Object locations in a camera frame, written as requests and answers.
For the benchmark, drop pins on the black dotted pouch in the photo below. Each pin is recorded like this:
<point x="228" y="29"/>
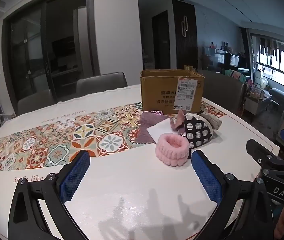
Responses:
<point x="197" y="132"/>

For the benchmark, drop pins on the purple towel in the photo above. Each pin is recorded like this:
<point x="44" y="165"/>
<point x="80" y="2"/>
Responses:
<point x="144" y="123"/>

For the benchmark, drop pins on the hanging laundry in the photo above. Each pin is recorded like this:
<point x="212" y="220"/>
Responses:
<point x="272" y="48"/>

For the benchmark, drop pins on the black piano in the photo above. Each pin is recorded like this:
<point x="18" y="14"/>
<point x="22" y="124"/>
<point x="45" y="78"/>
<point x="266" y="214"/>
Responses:
<point x="240" y="65"/>

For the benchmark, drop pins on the grey branch print cloth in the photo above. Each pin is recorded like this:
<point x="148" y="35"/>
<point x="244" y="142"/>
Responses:
<point x="213" y="123"/>

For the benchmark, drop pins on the large window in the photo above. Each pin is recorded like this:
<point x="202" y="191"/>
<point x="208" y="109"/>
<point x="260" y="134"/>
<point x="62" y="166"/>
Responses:
<point x="282" y="67"/>

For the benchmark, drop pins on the white cloth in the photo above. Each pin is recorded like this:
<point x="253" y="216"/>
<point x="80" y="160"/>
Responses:
<point x="160" y="130"/>

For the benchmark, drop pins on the colourful clothes on rack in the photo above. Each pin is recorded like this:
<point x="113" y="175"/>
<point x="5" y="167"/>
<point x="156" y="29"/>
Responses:
<point x="235" y="76"/>

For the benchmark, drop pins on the gold clip wall ornament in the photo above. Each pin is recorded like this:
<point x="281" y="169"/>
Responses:
<point x="184" y="26"/>

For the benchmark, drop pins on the dark room door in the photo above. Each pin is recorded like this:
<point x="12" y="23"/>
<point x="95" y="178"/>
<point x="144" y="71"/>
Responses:
<point x="160" y="42"/>

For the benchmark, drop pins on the coffee table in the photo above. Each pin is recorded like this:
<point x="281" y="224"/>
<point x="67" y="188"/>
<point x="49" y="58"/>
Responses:
<point x="255" y="102"/>

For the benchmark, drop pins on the dark sliding glass door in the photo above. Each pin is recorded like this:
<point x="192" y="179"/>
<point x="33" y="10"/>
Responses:
<point x="44" y="50"/>

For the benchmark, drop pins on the dark slatted wall panel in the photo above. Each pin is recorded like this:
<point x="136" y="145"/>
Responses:
<point x="192" y="42"/>

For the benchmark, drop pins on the dusty pink cloth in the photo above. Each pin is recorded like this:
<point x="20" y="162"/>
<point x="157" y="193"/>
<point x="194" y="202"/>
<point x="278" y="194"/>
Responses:
<point x="179" y="117"/>

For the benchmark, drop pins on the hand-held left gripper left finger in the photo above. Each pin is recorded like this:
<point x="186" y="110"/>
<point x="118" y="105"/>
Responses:
<point x="74" y="177"/>

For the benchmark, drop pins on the grey armchair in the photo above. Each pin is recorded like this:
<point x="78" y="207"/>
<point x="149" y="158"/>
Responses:
<point x="278" y="95"/>

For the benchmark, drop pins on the grey dining chair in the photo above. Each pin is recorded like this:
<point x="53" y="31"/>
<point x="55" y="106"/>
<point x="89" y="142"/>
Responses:
<point x="99" y="82"/>
<point x="222" y="87"/>
<point x="34" y="100"/>

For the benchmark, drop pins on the tile patterned tablecloth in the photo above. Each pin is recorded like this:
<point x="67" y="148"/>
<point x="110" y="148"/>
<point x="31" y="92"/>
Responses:
<point x="94" y="130"/>

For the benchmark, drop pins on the cardboard box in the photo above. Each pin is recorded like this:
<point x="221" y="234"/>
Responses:
<point x="157" y="92"/>

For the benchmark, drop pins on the pink fluffy headband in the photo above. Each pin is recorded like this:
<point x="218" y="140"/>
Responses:
<point x="162" y="153"/>

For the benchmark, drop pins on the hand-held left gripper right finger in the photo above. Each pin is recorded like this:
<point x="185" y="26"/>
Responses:
<point x="207" y="177"/>

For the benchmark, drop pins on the storage shelf with boxes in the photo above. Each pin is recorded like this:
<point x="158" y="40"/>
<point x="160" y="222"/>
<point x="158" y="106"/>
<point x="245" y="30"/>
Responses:
<point x="214" y="57"/>

